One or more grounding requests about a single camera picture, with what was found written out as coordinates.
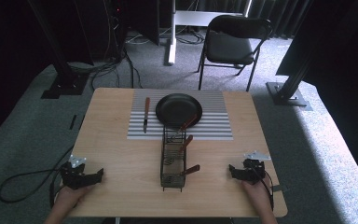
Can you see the black folding chair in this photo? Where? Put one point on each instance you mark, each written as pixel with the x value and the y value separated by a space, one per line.
pixel 230 46

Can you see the black tape strip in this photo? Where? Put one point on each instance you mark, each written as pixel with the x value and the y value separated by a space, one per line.
pixel 72 122

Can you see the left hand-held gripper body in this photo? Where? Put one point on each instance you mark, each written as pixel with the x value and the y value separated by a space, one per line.
pixel 73 178

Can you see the black metal stand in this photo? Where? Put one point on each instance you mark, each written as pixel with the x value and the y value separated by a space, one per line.
pixel 62 74
pixel 289 90

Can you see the person's right hand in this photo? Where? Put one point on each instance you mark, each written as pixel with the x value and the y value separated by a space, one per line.
pixel 258 194

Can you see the grey striped placemat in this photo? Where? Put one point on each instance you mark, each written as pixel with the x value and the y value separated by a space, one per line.
pixel 211 124

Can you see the white desk frame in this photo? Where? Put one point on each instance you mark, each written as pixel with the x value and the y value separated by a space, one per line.
pixel 172 37

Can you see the person's left hand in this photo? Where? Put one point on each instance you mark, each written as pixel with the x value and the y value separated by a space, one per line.
pixel 71 196

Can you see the grey tape tab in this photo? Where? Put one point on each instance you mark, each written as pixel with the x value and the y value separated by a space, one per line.
pixel 279 188

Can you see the dark computer tower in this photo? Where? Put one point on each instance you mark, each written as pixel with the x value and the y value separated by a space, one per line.
pixel 144 21

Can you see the black round plate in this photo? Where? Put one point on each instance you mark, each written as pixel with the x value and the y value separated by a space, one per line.
pixel 177 109

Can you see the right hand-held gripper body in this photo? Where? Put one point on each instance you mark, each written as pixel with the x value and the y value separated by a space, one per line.
pixel 254 170

